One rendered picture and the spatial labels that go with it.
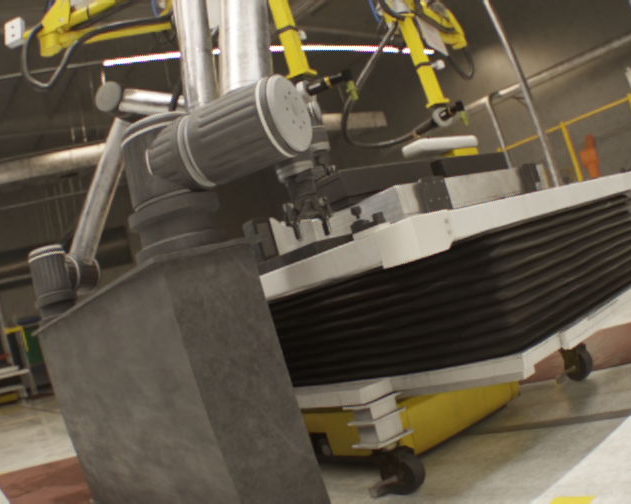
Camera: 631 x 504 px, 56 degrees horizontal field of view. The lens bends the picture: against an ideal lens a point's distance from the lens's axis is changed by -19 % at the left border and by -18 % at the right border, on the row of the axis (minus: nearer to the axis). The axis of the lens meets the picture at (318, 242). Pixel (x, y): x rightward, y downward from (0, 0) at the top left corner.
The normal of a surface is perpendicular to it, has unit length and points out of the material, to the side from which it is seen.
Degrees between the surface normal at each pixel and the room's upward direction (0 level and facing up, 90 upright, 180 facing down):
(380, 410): 90
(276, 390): 90
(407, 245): 90
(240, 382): 90
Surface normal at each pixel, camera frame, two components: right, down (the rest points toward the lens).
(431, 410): 0.56, -0.22
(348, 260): -0.78, 0.18
